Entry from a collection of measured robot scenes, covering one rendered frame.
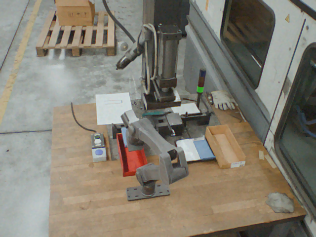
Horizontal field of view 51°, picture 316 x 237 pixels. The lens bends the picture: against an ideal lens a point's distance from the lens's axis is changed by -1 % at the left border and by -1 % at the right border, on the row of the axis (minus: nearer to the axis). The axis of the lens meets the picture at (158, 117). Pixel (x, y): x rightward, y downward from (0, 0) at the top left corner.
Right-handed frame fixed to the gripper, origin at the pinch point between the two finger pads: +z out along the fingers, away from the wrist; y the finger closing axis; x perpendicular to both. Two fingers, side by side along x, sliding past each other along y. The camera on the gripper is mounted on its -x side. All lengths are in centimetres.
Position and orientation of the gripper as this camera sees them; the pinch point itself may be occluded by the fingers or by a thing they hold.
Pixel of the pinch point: (132, 144)
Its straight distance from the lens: 159.3
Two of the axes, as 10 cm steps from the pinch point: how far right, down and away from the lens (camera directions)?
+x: -9.7, 1.0, -2.1
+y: -1.6, -9.3, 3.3
